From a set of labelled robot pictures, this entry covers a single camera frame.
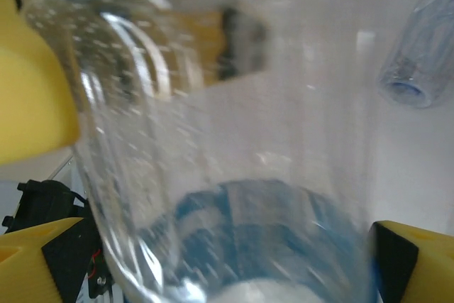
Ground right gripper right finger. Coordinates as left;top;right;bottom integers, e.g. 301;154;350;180
368;220;454;303

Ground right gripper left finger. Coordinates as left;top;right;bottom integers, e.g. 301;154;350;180
0;216;89;303

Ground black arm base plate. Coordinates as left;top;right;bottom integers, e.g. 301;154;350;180
1;178;120;303

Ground blue tinted plastic bottle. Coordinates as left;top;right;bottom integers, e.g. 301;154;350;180
376;0;454;109

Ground clear bottle blue label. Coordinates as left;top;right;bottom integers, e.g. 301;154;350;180
21;0;377;303

